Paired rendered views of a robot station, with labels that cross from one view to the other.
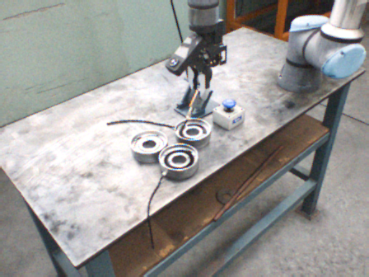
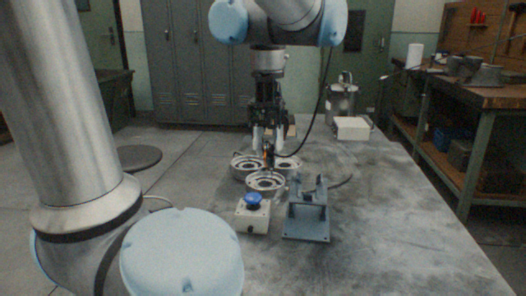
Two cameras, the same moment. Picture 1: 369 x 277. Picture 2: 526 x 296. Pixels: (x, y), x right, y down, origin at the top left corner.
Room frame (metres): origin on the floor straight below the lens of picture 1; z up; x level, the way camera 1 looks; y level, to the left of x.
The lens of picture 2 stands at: (1.38, -0.52, 1.23)
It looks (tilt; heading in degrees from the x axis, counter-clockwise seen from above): 22 degrees down; 138
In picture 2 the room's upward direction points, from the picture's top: straight up
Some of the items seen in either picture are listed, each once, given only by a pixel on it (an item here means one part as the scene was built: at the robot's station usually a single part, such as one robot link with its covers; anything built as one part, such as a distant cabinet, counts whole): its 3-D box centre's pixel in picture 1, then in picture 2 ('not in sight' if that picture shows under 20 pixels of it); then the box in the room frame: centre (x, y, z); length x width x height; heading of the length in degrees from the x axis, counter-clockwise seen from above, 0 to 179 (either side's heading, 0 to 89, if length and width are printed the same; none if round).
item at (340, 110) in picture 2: not in sight; (345, 102); (0.45, 0.91, 0.83); 0.41 x 0.19 x 0.30; 134
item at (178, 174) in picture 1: (179, 161); (248, 168); (0.71, 0.03, 0.82); 0.10 x 0.10 x 0.04
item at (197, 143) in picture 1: (193, 133); (265, 187); (0.83, -0.01, 0.82); 0.10 x 0.10 x 0.04
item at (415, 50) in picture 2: not in sight; (413, 56); (0.19, 2.26, 0.96); 0.12 x 0.11 x 0.20; 40
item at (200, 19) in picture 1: (202, 13); (269, 60); (0.88, -0.05, 1.15); 0.08 x 0.08 x 0.05
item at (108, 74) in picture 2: not in sight; (81, 104); (-2.68, 0.35, 0.35); 1.04 x 0.74 x 0.70; 40
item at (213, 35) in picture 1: (205, 44); (266, 99); (0.88, -0.06, 1.07); 0.09 x 0.08 x 0.12; 128
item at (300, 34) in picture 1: (308, 38); (182, 283); (1.13, -0.41, 0.97); 0.13 x 0.12 x 0.14; 18
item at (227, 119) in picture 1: (230, 114); (252, 215); (0.92, -0.13, 0.82); 0.08 x 0.07 x 0.05; 130
